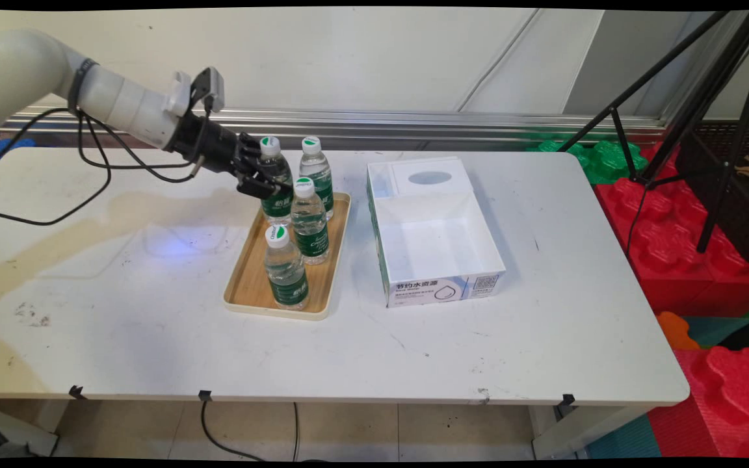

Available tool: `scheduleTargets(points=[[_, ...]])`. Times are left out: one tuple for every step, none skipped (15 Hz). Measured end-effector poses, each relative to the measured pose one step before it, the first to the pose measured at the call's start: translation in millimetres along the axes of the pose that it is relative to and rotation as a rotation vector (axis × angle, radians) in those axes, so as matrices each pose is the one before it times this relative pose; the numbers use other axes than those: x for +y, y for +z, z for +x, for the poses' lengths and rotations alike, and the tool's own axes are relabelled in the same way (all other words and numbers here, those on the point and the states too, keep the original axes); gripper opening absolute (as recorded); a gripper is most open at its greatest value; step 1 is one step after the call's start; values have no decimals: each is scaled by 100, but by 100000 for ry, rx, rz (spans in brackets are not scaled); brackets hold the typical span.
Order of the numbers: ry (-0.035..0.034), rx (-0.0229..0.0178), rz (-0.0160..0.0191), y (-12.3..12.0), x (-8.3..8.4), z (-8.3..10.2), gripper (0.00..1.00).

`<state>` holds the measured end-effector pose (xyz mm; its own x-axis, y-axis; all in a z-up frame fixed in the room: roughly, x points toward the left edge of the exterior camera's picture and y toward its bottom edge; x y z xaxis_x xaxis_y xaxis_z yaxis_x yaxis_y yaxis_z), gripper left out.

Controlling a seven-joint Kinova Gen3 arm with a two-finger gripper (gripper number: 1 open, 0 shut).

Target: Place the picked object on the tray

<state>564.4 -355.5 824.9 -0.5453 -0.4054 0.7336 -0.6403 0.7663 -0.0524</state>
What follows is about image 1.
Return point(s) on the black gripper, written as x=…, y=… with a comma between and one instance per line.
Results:
x=212, y=146

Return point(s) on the clear water bottle green label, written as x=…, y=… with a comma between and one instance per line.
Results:
x=311, y=234
x=288, y=279
x=319, y=172
x=277, y=209

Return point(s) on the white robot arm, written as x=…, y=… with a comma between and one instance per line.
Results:
x=23, y=65

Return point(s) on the wooden tray cream rim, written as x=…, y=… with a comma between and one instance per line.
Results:
x=251, y=292

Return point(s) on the white printed cardboard box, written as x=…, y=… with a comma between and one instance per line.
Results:
x=439, y=289

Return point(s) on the green foam block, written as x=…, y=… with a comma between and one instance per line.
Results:
x=608, y=162

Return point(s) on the white table leg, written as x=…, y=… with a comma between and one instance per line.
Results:
x=582, y=432
x=17, y=432

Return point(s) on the large red foam block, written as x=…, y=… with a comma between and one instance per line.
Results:
x=673, y=260

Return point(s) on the orange foam piece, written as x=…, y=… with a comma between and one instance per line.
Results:
x=673, y=331

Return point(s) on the black tripod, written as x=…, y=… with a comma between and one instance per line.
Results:
x=706, y=84

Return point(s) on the teal floor mat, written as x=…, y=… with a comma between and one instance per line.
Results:
x=725, y=328

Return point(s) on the dark brown cabinet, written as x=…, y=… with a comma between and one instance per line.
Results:
x=748, y=237

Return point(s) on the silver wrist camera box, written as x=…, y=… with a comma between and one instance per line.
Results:
x=210, y=88

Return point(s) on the aluminium wall rail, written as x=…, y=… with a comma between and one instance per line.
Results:
x=381, y=127

